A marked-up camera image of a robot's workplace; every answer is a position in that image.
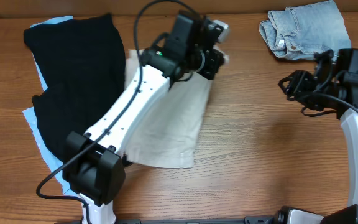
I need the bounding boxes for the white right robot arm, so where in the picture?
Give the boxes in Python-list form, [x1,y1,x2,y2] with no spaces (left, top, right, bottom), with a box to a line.
[269,48,358,223]

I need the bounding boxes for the beige shorts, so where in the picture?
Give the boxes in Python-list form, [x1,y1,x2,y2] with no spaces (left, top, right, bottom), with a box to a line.
[123,46,229,169]

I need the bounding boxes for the light blue garment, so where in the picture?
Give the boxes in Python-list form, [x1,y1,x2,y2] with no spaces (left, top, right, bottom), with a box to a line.
[22,16,77,197]

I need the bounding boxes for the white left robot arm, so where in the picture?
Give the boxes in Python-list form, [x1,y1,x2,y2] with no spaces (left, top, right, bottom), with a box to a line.
[63,19,229,223]

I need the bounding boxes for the light blue denim shorts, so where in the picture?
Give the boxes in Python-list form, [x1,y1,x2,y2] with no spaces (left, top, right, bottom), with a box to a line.
[259,1,351,60]

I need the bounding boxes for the black garment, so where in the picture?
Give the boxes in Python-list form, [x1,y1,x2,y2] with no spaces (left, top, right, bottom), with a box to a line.
[24,14,126,161]

